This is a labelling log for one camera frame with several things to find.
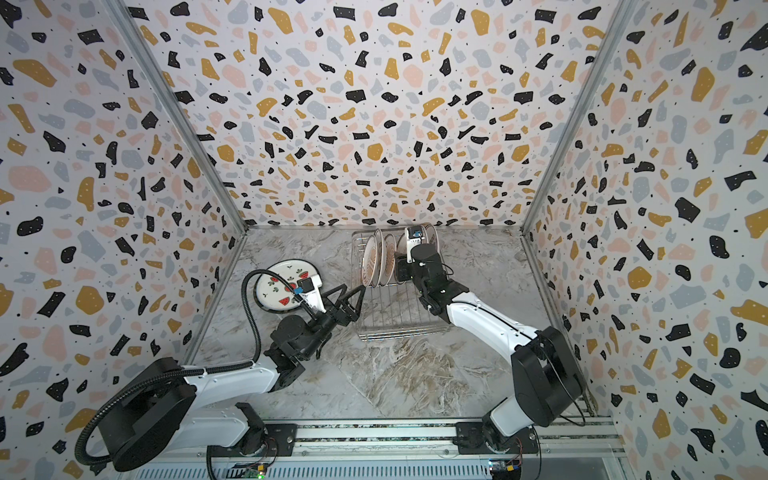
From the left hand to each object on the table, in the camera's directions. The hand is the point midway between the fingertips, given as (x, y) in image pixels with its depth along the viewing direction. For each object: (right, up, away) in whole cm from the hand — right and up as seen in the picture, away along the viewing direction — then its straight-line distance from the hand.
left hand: (356, 284), depth 74 cm
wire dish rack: (+8, -11, +23) cm, 27 cm away
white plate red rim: (+7, +6, +20) cm, 22 cm away
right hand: (+10, +10, +9) cm, 17 cm away
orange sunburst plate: (0, +5, +28) cm, 29 cm away
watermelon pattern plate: (-32, -6, +26) cm, 42 cm away
